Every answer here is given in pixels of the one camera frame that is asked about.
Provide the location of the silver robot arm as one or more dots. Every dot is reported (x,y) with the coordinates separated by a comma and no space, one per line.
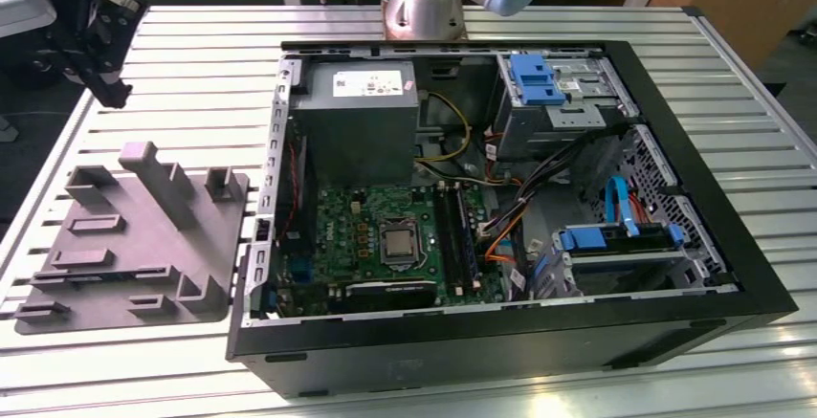
(425,11)

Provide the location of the silver CPU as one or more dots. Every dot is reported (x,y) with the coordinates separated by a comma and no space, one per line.
(400,244)

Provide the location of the green motherboard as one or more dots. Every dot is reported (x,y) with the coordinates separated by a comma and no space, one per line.
(345,246)

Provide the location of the blue RAM stick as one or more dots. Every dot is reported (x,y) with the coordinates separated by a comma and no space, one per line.
(97,276)

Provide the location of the blue drive bay latch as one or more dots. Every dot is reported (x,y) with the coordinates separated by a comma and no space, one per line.
(533,83)

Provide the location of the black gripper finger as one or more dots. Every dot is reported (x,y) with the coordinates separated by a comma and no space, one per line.
(58,66)
(115,30)

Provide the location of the brown wooden cabinet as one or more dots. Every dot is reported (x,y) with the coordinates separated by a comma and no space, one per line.
(740,2)

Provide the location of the hard disk in blue carrier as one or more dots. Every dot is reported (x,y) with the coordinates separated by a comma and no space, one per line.
(584,238)

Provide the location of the metal drive cage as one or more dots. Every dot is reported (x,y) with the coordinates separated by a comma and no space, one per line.
(575,119)

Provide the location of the grey power supply unit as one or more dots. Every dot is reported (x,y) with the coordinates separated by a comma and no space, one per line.
(358,140)

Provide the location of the metal disk bay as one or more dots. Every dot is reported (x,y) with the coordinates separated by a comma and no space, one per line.
(625,257)

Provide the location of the grey parts rack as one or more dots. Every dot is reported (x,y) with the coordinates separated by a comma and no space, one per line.
(147,246)

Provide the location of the black graphics card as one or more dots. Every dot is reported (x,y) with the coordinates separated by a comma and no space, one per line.
(389,293)

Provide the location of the black PC case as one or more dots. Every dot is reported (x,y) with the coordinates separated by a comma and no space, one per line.
(446,346)

